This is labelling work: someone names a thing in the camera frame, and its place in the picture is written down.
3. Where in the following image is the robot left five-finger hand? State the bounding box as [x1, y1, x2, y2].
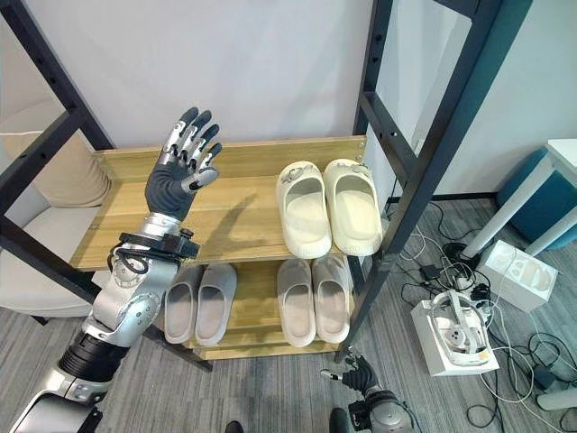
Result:
[143, 106, 224, 223]

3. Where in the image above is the robot right five-finger hand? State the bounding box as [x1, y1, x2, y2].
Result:
[318, 353, 378, 391]

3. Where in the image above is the grey beige slipper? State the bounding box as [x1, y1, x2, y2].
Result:
[311, 255, 353, 344]
[163, 265, 204, 345]
[194, 263, 239, 347]
[276, 257, 318, 348]

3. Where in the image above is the flat white cardboard box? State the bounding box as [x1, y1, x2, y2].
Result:
[410, 295, 500, 378]

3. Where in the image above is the wide wooden shelf board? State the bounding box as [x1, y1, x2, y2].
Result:
[69, 134, 384, 272]

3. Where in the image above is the beige cushion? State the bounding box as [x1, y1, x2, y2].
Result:
[0, 130, 112, 208]

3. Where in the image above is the white VR headset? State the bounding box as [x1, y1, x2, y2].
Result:
[430, 290, 490, 362]

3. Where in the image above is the narrow wooden shelf board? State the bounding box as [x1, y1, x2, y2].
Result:
[152, 254, 362, 362]

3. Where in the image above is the cream slipper with charms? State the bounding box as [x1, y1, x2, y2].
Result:
[323, 158, 384, 257]
[275, 161, 334, 259]

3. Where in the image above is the beige armchair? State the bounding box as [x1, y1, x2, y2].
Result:
[0, 106, 114, 319]

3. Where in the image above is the white box with plastic insert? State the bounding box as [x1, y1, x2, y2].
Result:
[477, 239, 559, 313]

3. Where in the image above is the white furniture leg base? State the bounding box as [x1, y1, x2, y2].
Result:
[535, 381, 577, 411]

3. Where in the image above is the white table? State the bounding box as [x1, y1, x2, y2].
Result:
[463, 137, 577, 263]

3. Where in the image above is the teal round pouf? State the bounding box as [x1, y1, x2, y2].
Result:
[498, 148, 577, 249]

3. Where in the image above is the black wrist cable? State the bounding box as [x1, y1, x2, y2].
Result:
[107, 245, 151, 275]

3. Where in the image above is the white floor cable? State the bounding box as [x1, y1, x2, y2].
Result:
[400, 223, 479, 294]

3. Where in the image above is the black floor cable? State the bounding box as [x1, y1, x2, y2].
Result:
[463, 331, 577, 423]

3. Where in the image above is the black metal rack frame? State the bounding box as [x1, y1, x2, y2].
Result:
[0, 0, 533, 373]

